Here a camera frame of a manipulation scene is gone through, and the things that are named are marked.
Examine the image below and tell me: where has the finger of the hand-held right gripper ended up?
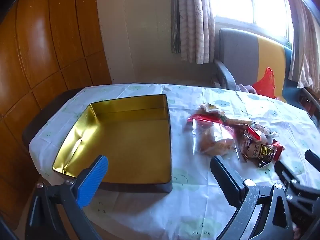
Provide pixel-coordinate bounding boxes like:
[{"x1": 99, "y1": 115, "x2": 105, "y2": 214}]
[
  {"x1": 274, "y1": 160, "x2": 304, "y2": 193},
  {"x1": 305, "y1": 149, "x2": 320, "y2": 173}
]

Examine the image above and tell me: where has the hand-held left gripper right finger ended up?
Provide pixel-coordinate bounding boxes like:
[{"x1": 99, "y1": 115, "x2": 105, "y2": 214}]
[{"x1": 210, "y1": 155, "x2": 294, "y2": 240}]

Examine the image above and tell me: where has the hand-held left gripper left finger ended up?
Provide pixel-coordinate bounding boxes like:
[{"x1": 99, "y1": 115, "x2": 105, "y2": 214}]
[{"x1": 25, "y1": 155, "x2": 109, "y2": 240}]

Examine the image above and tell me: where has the dark brown snack packet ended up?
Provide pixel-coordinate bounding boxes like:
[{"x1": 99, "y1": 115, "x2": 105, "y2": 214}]
[{"x1": 241, "y1": 140, "x2": 276, "y2": 168}]

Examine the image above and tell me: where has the red and white snack packet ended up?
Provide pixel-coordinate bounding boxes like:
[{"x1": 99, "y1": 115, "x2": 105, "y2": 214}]
[{"x1": 255, "y1": 121, "x2": 278, "y2": 137}]

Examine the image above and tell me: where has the bread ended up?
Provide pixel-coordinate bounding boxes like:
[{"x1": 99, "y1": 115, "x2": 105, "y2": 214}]
[{"x1": 187, "y1": 113, "x2": 241, "y2": 156}]

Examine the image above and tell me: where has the gold metal tin box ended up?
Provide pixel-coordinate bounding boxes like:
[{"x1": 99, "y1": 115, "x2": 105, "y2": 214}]
[{"x1": 52, "y1": 94, "x2": 173, "y2": 193}]

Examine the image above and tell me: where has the beige roll snack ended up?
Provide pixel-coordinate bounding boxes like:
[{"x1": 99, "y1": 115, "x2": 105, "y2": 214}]
[{"x1": 226, "y1": 117, "x2": 256, "y2": 127}]

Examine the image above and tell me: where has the pale yellow snack packet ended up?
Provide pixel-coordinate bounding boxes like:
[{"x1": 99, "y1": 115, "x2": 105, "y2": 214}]
[{"x1": 198, "y1": 102, "x2": 226, "y2": 117}]

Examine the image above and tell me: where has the cloud printed white tablecloth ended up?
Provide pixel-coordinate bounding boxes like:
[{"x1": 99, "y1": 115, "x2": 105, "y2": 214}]
[{"x1": 29, "y1": 83, "x2": 320, "y2": 240}]

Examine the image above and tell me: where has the dark brown table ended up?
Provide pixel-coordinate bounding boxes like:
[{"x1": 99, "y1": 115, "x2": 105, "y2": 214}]
[{"x1": 22, "y1": 88, "x2": 84, "y2": 155}]

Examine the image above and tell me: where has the red plastic bag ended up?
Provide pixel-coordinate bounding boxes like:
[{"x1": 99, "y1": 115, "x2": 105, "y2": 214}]
[{"x1": 251, "y1": 67, "x2": 278, "y2": 98}]

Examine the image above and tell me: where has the pink cloth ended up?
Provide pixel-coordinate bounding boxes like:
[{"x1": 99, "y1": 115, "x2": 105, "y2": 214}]
[{"x1": 237, "y1": 83, "x2": 256, "y2": 95}]

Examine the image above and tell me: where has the pink patterned curtain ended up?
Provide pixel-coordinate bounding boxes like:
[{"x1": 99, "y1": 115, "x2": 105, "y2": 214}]
[
  {"x1": 285, "y1": 0, "x2": 320, "y2": 90},
  {"x1": 170, "y1": 0, "x2": 217, "y2": 64}
]

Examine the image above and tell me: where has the grey and yellow armchair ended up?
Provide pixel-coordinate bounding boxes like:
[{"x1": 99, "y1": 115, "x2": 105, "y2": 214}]
[{"x1": 214, "y1": 28, "x2": 320, "y2": 110}]

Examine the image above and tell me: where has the wooden panelled wardrobe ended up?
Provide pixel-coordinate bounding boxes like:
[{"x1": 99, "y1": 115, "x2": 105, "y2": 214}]
[{"x1": 0, "y1": 0, "x2": 113, "y2": 230}]

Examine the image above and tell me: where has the bright window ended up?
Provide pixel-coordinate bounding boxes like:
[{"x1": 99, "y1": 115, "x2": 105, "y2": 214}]
[{"x1": 212, "y1": 0, "x2": 294, "y2": 43}]

